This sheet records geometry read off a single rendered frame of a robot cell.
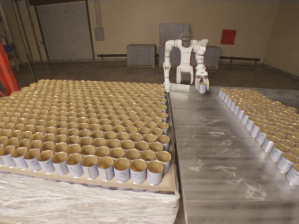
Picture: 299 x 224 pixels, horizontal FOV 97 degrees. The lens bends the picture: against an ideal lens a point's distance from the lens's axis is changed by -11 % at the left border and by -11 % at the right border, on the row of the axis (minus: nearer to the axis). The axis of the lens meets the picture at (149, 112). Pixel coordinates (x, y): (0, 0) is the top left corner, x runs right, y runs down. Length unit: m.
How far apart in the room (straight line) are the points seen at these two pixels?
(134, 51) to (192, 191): 7.57
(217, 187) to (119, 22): 9.51
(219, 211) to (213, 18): 9.69
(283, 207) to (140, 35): 9.34
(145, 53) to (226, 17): 5.06
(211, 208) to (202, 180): 0.13
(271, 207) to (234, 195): 0.14
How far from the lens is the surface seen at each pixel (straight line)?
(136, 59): 7.98
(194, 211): 0.67
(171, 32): 7.84
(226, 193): 0.75
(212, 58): 8.34
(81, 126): 0.94
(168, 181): 0.69
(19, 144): 0.97
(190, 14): 9.67
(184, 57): 2.08
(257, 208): 0.77
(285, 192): 0.89
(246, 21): 10.70
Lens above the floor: 1.66
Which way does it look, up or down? 29 degrees down
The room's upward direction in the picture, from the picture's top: straight up
